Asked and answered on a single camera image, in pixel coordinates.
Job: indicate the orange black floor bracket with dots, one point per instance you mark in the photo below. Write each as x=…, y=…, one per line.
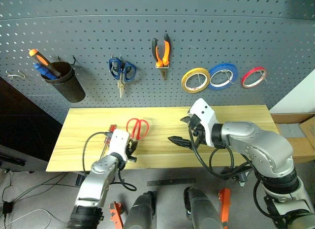
x=225, y=204
x=116, y=214

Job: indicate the silver tape hook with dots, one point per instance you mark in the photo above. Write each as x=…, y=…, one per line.
x=229, y=75
x=263, y=75
x=198, y=79

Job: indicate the grey black equipment case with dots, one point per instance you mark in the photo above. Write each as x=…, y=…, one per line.
x=29, y=160

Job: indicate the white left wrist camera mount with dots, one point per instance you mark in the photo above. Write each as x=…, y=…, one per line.
x=119, y=141

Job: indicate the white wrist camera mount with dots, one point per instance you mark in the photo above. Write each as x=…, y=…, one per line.
x=205, y=115
x=119, y=141

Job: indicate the yellow tape roll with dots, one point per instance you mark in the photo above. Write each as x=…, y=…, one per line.
x=183, y=81

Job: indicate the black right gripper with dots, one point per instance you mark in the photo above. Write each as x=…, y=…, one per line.
x=195, y=126

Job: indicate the red tape roll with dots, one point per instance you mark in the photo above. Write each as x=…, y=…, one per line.
x=243, y=78

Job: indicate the black power adapter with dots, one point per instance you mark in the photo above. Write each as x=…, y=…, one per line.
x=7, y=208

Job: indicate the blue tape roll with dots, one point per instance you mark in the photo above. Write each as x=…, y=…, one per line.
x=235, y=69

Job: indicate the black pegboard cup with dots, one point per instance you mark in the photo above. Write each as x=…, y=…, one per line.
x=71, y=88

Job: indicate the dark cabinet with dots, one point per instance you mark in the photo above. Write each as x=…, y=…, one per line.
x=24, y=120

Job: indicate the dark rounded robot leg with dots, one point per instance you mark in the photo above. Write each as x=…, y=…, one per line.
x=141, y=211
x=201, y=209

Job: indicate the grey table clamp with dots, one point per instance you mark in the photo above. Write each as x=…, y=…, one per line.
x=242, y=178

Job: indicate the black flat floor strip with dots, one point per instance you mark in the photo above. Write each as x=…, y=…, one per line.
x=171, y=182

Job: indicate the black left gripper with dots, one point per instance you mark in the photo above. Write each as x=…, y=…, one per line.
x=131, y=155

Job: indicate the brown cardboard box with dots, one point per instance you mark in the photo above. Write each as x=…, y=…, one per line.
x=305, y=150

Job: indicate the grey metal pegboard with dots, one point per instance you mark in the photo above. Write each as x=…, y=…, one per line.
x=98, y=29

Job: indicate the orange black pliers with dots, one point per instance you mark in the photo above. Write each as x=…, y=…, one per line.
x=166, y=50

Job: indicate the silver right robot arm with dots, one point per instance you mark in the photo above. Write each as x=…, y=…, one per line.
x=261, y=145

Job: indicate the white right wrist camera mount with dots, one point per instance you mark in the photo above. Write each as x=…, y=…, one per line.
x=205, y=115

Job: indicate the light wooden table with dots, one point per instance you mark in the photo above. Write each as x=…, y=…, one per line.
x=86, y=120

